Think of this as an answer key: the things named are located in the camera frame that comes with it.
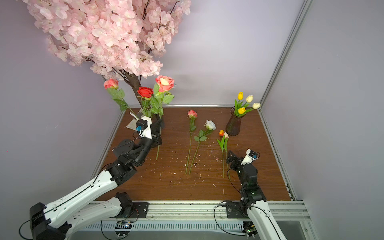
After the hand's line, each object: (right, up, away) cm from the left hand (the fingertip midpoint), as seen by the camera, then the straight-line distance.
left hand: (161, 120), depth 64 cm
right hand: (+37, -18, +18) cm, 45 cm away
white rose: (+25, -4, +40) cm, 47 cm away
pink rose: (+12, +4, +46) cm, 48 cm away
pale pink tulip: (+35, -16, +34) cm, 51 cm away
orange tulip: (+32, -17, +33) cm, 49 cm away
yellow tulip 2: (+40, +4, +15) cm, 43 cm away
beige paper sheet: (-33, -4, +46) cm, 57 cm away
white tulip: (+48, +8, +18) cm, 52 cm away
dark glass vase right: (+40, -4, +31) cm, 51 cm away
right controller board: (+41, -52, +6) cm, 67 cm away
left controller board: (-21, -54, +9) cm, 59 cm away
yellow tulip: (+40, +9, +24) cm, 48 cm away
